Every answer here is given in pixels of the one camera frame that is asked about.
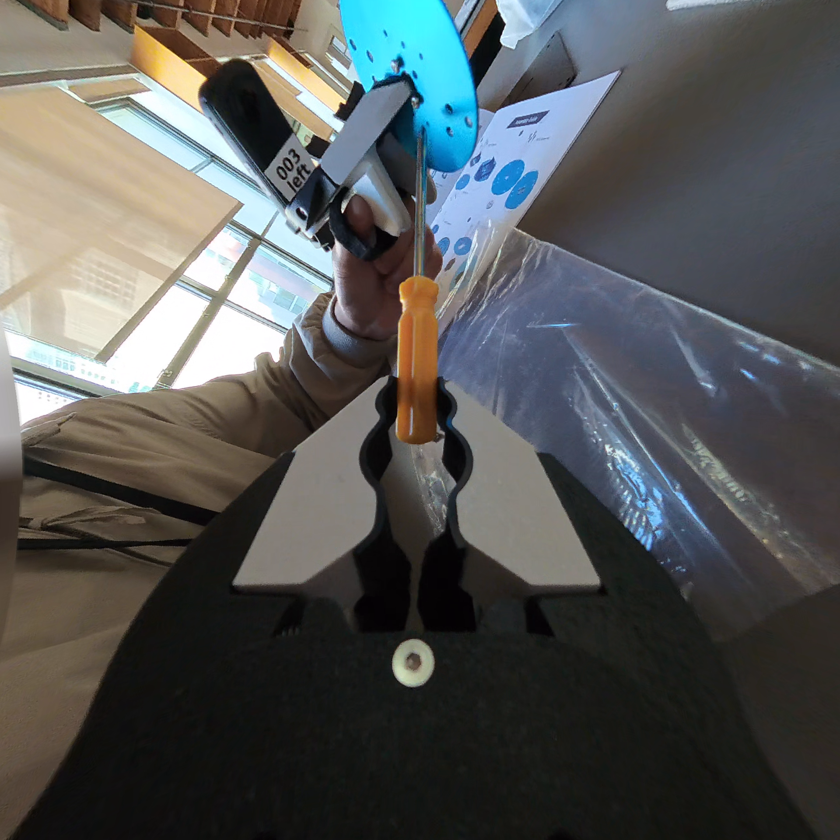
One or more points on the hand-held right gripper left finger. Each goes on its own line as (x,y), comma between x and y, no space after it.
(308,525)

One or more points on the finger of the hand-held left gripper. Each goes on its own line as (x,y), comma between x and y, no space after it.
(364,128)

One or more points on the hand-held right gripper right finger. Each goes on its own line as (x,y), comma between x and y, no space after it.
(525,525)

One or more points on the blue round metal plate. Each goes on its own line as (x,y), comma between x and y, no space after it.
(426,65)

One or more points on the person's left forearm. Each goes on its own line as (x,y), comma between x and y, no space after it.
(229,407)

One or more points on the person's left hand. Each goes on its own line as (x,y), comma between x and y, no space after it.
(367,295)

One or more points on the clear plastic bag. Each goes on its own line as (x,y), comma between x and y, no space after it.
(623,426)

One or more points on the black metal plate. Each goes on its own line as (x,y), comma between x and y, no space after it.
(544,72)

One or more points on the assembly guide paper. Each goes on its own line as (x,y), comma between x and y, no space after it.
(564,131)

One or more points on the large window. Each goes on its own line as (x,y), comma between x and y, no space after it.
(229,328)

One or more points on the person's beige jacket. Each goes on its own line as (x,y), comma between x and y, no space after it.
(79,623)

